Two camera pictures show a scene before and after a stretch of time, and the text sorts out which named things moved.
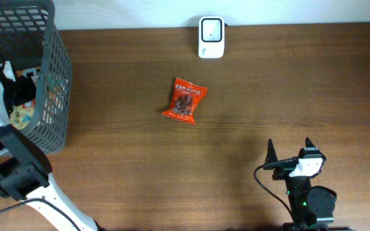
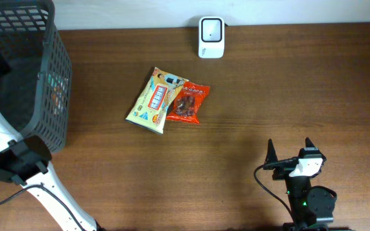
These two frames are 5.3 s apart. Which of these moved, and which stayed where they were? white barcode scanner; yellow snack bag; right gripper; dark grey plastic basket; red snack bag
Moved: red snack bag; yellow snack bag
Stayed: dark grey plastic basket; white barcode scanner; right gripper
